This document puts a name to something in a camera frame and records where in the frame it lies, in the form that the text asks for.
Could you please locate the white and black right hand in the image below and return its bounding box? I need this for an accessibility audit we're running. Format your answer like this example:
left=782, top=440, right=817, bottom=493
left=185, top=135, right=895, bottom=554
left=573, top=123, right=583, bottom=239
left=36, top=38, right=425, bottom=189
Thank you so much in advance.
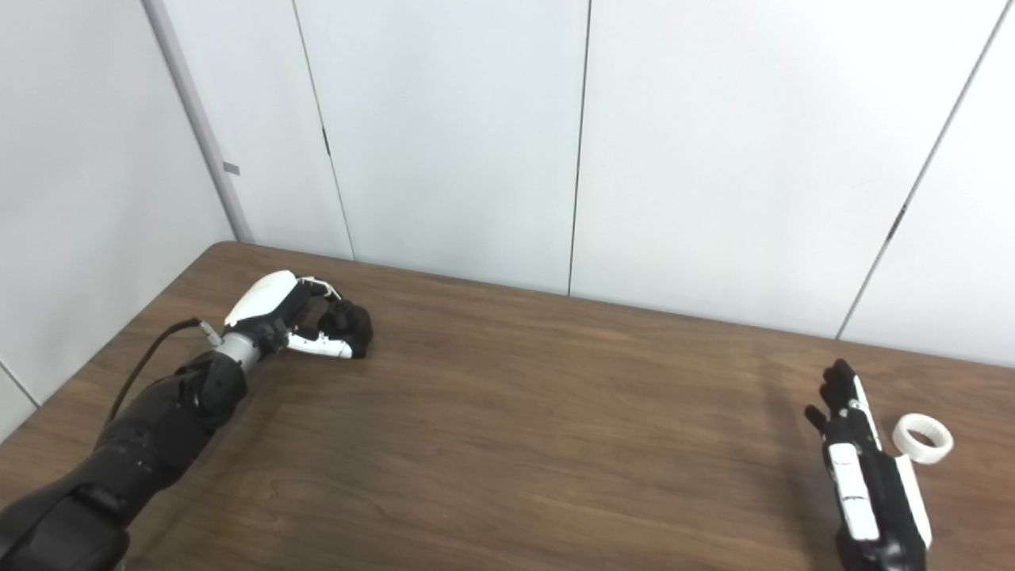
left=804, top=359, right=933, bottom=571

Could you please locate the white and black left hand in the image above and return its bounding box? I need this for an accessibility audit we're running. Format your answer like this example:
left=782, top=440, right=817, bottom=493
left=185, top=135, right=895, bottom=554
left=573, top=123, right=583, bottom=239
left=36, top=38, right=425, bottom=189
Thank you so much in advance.
left=224, top=270, right=356, bottom=360

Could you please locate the white toothed plastic ring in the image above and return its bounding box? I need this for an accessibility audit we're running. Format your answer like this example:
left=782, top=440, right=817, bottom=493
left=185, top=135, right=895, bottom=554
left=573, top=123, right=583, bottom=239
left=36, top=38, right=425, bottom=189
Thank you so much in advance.
left=892, top=414, right=954, bottom=466

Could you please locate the round black plastic part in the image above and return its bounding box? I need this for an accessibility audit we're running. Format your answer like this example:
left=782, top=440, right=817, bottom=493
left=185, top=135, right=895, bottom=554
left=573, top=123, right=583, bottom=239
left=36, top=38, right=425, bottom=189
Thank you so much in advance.
left=317, top=301, right=373, bottom=359

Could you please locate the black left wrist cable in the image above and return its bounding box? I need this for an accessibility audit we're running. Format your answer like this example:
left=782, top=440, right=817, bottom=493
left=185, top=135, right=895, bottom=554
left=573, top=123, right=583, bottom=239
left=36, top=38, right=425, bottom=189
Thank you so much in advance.
left=107, top=318, right=223, bottom=425

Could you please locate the grey wall corner post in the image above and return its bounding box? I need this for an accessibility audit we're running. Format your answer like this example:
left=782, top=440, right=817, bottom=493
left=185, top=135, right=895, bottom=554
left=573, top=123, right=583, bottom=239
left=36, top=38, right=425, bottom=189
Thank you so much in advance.
left=141, top=0, right=255, bottom=244

